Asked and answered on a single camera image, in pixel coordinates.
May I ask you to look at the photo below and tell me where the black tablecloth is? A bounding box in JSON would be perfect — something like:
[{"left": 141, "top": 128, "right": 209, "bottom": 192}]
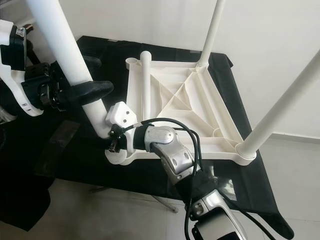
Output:
[{"left": 0, "top": 35, "right": 296, "bottom": 240}]

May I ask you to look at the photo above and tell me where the white plastic table top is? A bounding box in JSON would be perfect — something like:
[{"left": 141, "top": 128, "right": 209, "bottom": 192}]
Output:
[{"left": 107, "top": 52, "right": 258, "bottom": 167}]

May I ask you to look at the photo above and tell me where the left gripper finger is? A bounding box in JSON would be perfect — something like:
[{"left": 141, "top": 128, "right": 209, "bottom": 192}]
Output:
[
  {"left": 82, "top": 54, "right": 103, "bottom": 71},
  {"left": 65, "top": 80, "right": 115, "bottom": 106}
]

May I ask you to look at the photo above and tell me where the glossy dark tape strip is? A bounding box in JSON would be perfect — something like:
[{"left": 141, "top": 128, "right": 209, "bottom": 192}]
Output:
[{"left": 32, "top": 122, "right": 76, "bottom": 178}]

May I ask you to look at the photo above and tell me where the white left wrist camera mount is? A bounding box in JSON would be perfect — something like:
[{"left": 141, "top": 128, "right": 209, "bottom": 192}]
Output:
[{"left": 0, "top": 20, "right": 46, "bottom": 117}]

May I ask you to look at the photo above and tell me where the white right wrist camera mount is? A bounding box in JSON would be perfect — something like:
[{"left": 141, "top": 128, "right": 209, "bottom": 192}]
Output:
[{"left": 105, "top": 101, "right": 138, "bottom": 153}]

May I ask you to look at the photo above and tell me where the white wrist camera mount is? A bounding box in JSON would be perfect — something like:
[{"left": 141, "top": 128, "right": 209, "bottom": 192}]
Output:
[
  {"left": 0, "top": 20, "right": 46, "bottom": 117},
  {"left": 105, "top": 101, "right": 138, "bottom": 153}
]

